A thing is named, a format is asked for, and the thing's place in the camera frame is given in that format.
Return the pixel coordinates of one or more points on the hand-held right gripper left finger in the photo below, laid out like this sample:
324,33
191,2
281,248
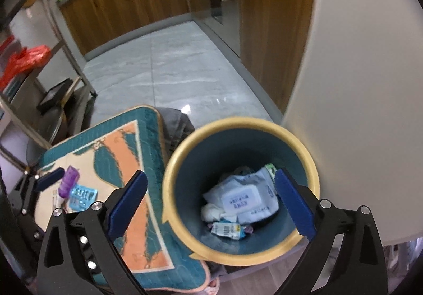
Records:
129,206

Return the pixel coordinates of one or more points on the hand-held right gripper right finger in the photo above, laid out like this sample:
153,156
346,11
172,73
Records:
294,206

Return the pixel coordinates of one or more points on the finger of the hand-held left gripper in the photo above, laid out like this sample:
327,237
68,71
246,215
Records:
49,180

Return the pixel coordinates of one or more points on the purple tube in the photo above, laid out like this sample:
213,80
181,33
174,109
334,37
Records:
69,179

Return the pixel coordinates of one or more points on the small white wet wipes pack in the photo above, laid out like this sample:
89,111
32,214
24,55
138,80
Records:
257,214

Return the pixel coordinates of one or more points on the green and white packet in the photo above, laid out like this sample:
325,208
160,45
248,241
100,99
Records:
271,169

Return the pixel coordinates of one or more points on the large white wet wipes pack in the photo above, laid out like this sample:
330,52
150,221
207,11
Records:
238,184

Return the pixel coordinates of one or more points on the small barcode packet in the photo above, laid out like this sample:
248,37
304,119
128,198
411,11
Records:
226,229

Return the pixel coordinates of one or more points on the white tissue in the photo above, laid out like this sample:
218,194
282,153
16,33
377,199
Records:
211,212

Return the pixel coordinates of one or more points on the teal bin with yellow rim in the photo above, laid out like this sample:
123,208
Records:
198,156

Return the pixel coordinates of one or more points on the blue blister pack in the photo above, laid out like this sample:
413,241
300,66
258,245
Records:
82,197

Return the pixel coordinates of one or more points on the teal and orange patterned mat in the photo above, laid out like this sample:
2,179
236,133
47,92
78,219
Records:
109,163

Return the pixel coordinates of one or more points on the round dark pan lid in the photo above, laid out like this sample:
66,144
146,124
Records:
48,130

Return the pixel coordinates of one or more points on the black box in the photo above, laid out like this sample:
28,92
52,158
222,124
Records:
54,95

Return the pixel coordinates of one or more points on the grey cloth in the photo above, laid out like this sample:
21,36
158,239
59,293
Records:
175,126

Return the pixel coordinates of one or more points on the red plastic bag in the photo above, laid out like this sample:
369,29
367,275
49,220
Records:
24,60

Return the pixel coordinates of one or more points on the metal shelf rack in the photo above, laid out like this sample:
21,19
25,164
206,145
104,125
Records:
66,44

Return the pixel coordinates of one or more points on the tall wooden kitchen cabinet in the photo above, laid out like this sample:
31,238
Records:
277,24

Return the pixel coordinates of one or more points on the long wooden kitchen cabinet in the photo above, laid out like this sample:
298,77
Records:
125,1

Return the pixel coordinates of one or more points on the stainless steel built-in oven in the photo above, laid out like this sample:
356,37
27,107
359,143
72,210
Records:
218,1

